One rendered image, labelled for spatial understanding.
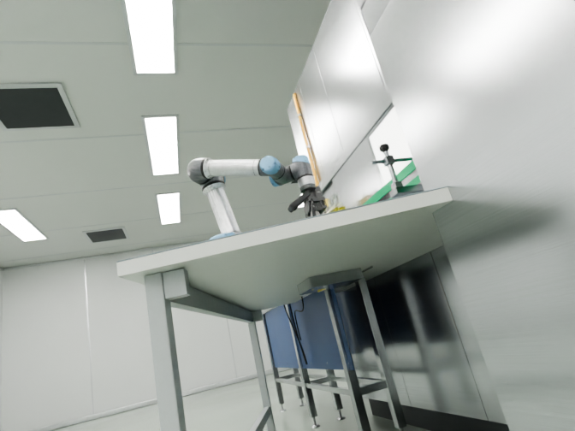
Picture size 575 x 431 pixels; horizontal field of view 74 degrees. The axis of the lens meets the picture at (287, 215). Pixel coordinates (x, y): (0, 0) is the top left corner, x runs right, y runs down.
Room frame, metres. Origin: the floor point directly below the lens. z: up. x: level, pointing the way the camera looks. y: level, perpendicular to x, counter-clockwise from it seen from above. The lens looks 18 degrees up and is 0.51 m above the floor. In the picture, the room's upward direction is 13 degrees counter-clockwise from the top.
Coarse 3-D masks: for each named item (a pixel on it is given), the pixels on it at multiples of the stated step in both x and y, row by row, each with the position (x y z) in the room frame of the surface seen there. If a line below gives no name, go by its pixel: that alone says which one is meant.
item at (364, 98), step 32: (352, 0) 1.47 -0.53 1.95; (320, 32) 1.80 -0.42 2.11; (352, 32) 1.54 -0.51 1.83; (320, 64) 1.90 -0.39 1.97; (352, 64) 1.62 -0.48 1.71; (320, 96) 2.00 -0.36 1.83; (352, 96) 1.70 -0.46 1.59; (384, 96) 1.44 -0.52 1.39; (320, 128) 2.11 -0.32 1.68; (352, 128) 1.79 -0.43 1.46; (320, 160) 2.23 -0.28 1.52
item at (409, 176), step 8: (408, 168) 1.19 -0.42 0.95; (416, 168) 1.16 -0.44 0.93; (400, 176) 1.24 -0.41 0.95; (408, 176) 1.21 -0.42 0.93; (416, 176) 1.17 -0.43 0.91; (408, 184) 1.21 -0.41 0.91; (416, 184) 1.18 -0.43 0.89; (376, 192) 1.40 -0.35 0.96; (384, 192) 1.35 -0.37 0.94; (368, 200) 1.47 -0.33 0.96; (376, 200) 1.42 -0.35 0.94
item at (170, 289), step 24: (168, 288) 0.84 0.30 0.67; (192, 288) 1.09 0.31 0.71; (168, 312) 0.85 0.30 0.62; (216, 312) 1.37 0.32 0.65; (240, 312) 1.89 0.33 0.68; (168, 336) 0.84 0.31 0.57; (168, 360) 0.84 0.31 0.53; (168, 384) 0.84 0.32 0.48; (264, 384) 2.30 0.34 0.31; (168, 408) 0.84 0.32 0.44; (264, 408) 2.25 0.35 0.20
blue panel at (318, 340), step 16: (304, 304) 2.24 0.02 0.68; (320, 304) 1.99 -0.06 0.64; (336, 304) 1.79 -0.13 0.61; (272, 320) 3.07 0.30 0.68; (288, 320) 2.62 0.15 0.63; (304, 320) 2.30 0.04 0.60; (320, 320) 2.04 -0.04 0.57; (272, 336) 3.17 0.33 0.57; (288, 336) 2.70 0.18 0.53; (304, 336) 2.37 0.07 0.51; (320, 336) 2.10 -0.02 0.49; (272, 352) 3.29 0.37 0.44; (288, 352) 2.79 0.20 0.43; (320, 352) 2.16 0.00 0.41; (336, 352) 1.93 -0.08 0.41; (304, 368) 2.51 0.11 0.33; (320, 368) 2.21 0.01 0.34; (336, 368) 1.98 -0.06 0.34; (352, 368) 1.80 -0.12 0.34
